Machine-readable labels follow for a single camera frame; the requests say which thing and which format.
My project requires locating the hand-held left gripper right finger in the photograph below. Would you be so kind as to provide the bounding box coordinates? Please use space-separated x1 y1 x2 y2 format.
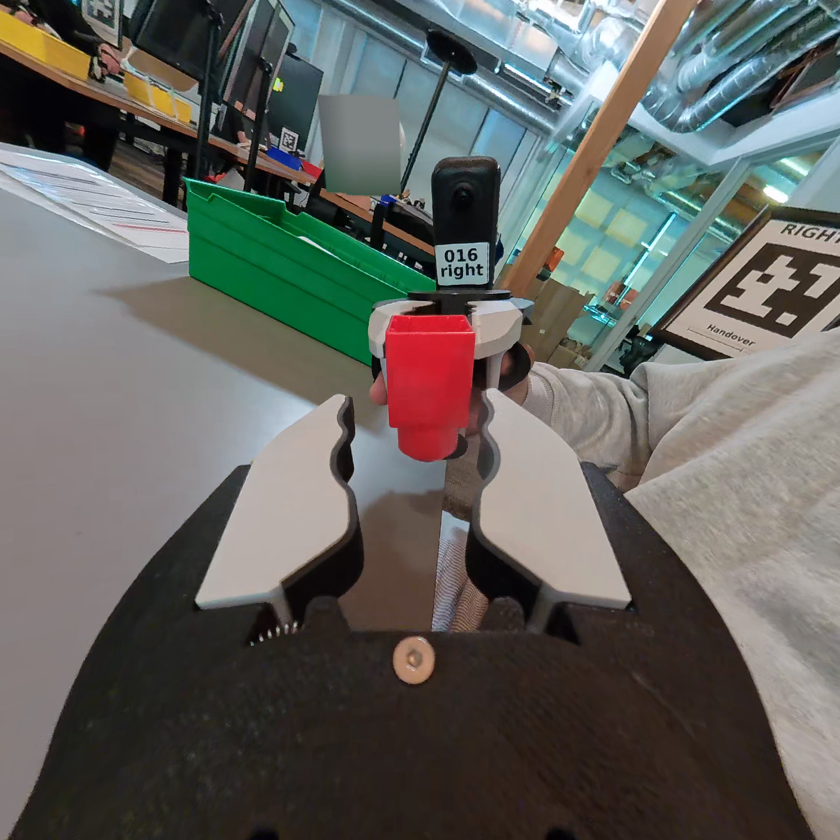
462 387 632 634

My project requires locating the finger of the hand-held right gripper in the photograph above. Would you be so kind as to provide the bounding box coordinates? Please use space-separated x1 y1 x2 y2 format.
469 298 534 395
367 298 411 383

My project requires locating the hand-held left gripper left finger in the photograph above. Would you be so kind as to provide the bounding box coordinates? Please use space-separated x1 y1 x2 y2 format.
195 394 364 641

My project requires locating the red box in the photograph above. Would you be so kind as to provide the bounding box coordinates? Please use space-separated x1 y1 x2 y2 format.
385 314 476 462

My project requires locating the green plastic bin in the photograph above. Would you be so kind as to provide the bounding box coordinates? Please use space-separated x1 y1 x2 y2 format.
184 177 437 367

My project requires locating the person's right forearm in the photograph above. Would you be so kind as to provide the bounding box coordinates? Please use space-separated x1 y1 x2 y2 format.
521 357 657 493

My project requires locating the black bag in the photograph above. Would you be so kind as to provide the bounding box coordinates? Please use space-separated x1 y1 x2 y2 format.
377 196 437 231

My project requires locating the brown cardboard box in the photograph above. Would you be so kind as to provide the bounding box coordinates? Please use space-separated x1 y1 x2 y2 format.
521 279 595 368

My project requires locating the wooden table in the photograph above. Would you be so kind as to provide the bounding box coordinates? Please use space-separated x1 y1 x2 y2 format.
319 190 435 260
210 141 322 211
0 39 198 204

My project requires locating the striped grey cloth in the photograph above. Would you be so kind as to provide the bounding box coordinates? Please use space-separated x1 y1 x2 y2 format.
432 535 490 632

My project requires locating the black floor lamp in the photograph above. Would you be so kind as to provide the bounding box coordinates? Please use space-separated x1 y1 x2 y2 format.
400 29 479 194

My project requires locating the large black framed marker sign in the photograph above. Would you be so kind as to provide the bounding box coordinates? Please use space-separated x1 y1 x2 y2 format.
650 206 840 362

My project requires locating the yellow plastic bin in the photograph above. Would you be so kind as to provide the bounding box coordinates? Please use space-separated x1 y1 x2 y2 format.
123 71 194 126
0 10 91 81

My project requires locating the printed paper sheet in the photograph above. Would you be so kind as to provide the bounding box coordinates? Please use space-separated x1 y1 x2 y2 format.
0 147 191 265

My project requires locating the wooden support post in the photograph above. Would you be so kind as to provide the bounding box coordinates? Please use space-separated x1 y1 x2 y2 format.
502 0 700 299

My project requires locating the metal air duct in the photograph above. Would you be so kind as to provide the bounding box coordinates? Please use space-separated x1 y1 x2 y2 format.
646 0 840 132

